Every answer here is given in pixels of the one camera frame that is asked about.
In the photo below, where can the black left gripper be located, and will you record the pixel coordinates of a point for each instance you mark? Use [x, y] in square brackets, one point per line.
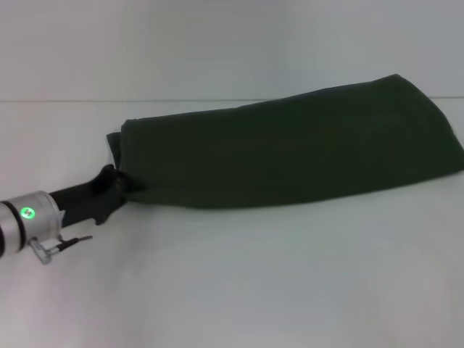
[90, 197]

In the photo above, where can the dark green t-shirt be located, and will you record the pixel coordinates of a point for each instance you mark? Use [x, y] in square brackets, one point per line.
[290, 152]

